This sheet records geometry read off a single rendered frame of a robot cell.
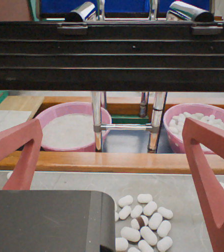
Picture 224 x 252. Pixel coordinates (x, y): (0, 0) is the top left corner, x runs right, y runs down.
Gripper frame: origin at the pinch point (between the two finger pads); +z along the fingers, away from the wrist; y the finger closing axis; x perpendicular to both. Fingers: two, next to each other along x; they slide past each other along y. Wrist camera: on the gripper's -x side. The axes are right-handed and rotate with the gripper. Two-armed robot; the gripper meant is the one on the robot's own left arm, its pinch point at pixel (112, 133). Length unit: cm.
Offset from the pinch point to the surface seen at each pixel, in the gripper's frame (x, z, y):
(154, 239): 31.2, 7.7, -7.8
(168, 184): 33.0, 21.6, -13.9
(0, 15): 2, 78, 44
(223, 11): 45, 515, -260
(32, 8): 3, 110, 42
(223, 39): -2.5, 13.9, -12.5
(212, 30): -3.5, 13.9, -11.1
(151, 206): 31.1, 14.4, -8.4
